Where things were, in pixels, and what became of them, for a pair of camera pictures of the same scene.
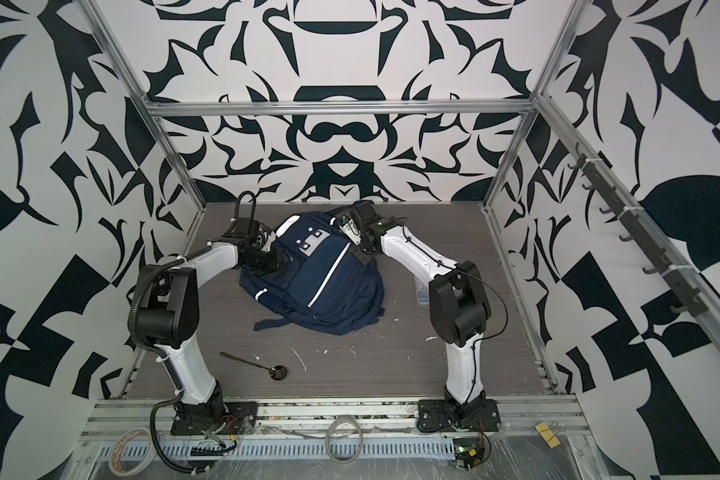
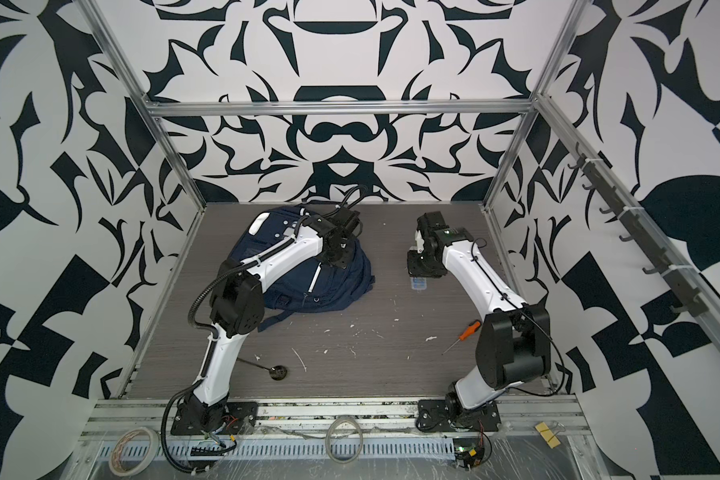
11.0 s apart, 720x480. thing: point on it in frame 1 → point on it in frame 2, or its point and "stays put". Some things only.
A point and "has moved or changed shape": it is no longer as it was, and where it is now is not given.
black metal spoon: [277, 372] stays put
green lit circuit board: [469, 452] stays put
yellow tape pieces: [548, 435] stays put
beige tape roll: [115, 451] stays put
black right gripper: [354, 249] → [414, 269]
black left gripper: [278, 261] → [344, 263]
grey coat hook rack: [676, 279] stays put
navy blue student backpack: [319, 288] has moved or changed shape
